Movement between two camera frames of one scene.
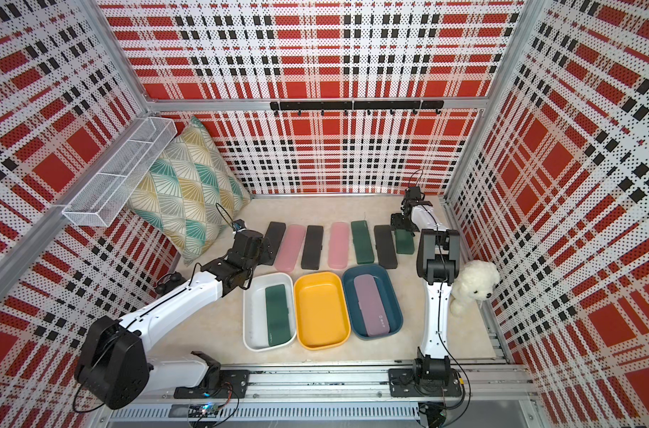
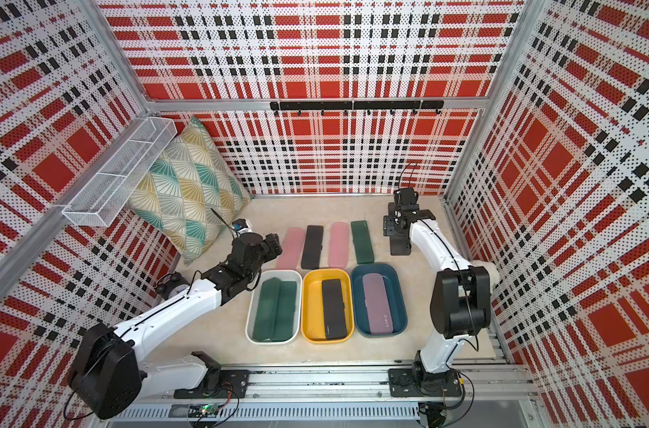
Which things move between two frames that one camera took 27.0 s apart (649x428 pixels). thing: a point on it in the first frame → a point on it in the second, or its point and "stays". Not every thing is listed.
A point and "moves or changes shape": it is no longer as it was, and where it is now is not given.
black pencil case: x=385 y=246 → x=400 y=245
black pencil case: x=312 y=248 stays
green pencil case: x=405 y=242 moves or changes shape
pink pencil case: x=338 y=247 stays
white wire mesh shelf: x=108 y=190 stays
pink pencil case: x=374 y=317 moves or changes shape
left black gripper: x=264 y=251 stays
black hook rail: x=390 y=105 stays
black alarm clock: x=168 y=281 stays
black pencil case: x=274 y=234 → x=333 y=308
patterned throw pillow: x=194 y=193 stays
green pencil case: x=362 y=242 stays
